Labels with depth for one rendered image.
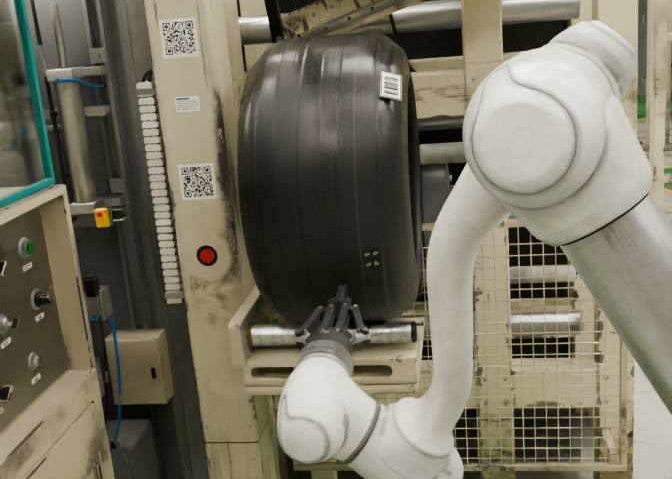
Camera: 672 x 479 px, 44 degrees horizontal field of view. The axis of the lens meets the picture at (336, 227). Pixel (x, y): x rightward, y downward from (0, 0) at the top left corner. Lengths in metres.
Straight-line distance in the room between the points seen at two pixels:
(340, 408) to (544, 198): 0.53
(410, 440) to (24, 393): 0.72
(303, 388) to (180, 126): 0.73
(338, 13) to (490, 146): 1.32
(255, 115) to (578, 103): 0.87
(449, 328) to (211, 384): 0.88
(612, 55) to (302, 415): 0.60
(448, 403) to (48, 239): 0.84
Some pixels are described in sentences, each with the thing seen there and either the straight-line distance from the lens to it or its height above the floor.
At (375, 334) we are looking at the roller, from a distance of 1.68.
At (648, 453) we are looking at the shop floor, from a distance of 3.11.
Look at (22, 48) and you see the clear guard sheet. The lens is 1.60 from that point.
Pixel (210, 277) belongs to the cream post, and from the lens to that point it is 1.79.
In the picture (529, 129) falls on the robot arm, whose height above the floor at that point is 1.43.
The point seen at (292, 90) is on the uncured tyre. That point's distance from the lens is 1.53.
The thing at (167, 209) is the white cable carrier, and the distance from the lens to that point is 1.79.
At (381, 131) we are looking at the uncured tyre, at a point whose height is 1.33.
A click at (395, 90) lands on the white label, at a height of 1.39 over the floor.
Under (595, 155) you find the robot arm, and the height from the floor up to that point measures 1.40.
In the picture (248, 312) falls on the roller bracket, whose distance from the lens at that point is 1.75.
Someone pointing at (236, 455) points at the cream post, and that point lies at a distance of 1.96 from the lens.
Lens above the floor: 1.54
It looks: 15 degrees down
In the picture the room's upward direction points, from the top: 5 degrees counter-clockwise
